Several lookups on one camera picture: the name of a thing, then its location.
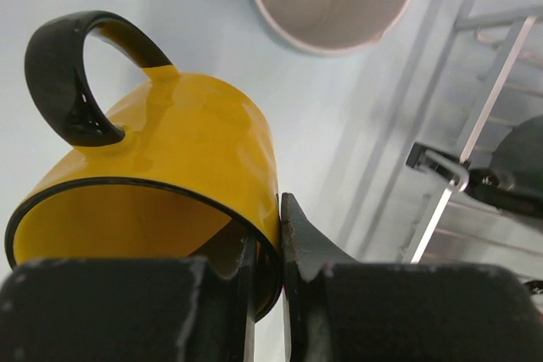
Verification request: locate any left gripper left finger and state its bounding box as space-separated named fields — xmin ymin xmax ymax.
xmin=1 ymin=236 xmax=256 ymax=361

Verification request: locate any yellow mug black handle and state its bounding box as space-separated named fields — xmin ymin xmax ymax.
xmin=4 ymin=10 xmax=282 ymax=319

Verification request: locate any metal wire dish rack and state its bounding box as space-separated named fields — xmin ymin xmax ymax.
xmin=327 ymin=0 xmax=542 ymax=281

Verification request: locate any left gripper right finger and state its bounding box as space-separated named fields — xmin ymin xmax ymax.
xmin=281 ymin=193 xmax=542 ymax=361

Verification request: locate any dark grey mug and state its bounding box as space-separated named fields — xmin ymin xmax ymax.
xmin=464 ymin=116 xmax=542 ymax=220

